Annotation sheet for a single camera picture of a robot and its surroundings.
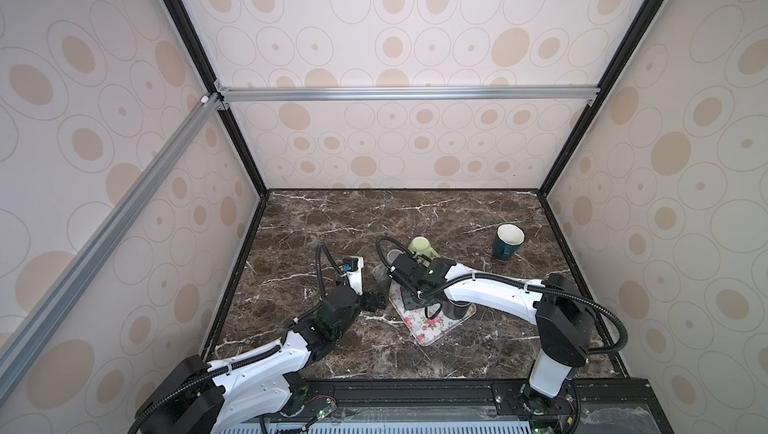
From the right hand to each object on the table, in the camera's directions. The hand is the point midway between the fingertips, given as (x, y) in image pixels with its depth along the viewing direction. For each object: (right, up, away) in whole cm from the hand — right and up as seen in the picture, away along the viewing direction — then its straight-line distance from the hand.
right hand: (413, 298), depth 85 cm
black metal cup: (+12, -3, 0) cm, 12 cm away
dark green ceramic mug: (+32, +17, +12) cm, 38 cm away
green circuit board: (-21, -22, -14) cm, 33 cm away
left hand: (-8, +8, -6) cm, 13 cm away
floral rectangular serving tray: (+4, -9, 0) cm, 10 cm away
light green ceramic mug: (+3, +15, +7) cm, 17 cm away
